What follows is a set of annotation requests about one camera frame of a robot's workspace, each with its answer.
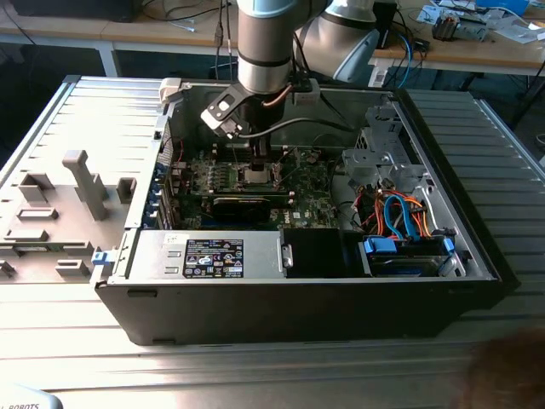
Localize black RAM slot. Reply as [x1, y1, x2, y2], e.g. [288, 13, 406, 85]
[217, 146, 285, 156]
[217, 153, 285, 164]

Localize CPU socket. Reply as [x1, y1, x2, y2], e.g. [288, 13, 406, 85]
[235, 161, 285, 192]

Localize finned CPU cooler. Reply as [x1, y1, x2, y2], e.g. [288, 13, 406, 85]
[432, 12, 462, 42]

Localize green motherboard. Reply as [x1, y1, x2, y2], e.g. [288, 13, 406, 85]
[172, 144, 341, 231]

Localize beige case latch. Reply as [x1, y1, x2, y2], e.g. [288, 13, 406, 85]
[158, 78, 185, 105]

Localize black graphics card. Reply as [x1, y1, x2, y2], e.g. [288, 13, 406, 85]
[189, 189, 293, 223]

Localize grey metal drive cage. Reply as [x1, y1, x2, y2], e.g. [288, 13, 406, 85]
[341, 105, 432, 191]

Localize white labelled tag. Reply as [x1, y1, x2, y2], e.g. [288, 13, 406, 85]
[369, 66, 389, 89]

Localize black box device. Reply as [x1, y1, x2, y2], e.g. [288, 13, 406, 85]
[373, 1, 399, 50]

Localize grey power supply unit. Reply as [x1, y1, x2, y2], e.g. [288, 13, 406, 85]
[127, 229, 285, 280]

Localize black open PC case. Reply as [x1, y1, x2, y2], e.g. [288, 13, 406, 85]
[94, 78, 519, 347]

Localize hard disk in blue carrier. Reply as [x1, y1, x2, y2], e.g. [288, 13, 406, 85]
[359, 236, 456, 278]

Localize wooden desk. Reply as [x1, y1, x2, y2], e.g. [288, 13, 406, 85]
[0, 0, 239, 78]
[368, 0, 545, 78]

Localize grey parts rack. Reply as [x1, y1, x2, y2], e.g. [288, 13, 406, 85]
[0, 148, 138, 285]

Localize grey metal device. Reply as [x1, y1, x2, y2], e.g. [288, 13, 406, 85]
[457, 19, 490, 43]

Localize blue plastic box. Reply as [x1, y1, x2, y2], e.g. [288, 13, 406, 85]
[474, 0, 531, 14]

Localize pale teach pendant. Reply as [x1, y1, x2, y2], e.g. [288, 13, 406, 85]
[0, 383, 65, 409]

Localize thick black camera cable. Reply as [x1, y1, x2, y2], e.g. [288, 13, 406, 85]
[238, 118, 354, 140]

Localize small white wrist camera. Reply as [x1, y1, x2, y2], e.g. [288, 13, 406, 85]
[292, 78, 321, 107]

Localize white camera on black bracket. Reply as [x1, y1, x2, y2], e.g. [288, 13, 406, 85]
[199, 83, 246, 140]

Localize red twisted wire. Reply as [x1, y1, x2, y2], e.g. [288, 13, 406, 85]
[163, 135, 191, 188]

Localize blue cable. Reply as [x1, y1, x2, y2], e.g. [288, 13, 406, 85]
[398, 32, 417, 89]

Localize blue flat data wire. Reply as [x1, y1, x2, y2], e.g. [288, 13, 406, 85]
[381, 190, 422, 243]

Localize orange power wires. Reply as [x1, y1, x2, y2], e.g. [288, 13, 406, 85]
[372, 191, 436, 238]

